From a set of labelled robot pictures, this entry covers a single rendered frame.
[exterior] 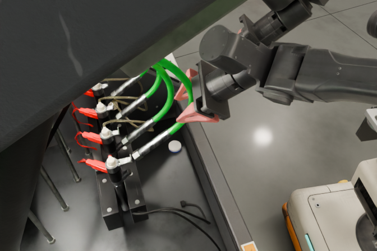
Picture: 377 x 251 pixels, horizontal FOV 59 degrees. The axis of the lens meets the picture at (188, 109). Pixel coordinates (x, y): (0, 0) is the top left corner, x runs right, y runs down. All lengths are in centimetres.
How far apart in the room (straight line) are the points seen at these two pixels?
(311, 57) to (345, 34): 275
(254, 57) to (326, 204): 126
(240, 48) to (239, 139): 168
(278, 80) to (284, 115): 185
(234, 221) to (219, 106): 33
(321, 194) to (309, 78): 128
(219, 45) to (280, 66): 9
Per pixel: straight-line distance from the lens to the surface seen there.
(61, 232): 99
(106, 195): 83
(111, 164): 71
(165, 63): 54
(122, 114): 84
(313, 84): 46
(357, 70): 44
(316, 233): 162
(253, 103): 235
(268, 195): 196
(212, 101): 57
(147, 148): 69
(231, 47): 47
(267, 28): 70
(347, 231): 167
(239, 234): 81
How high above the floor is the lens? 169
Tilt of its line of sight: 48 degrees down
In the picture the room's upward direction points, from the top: straight up
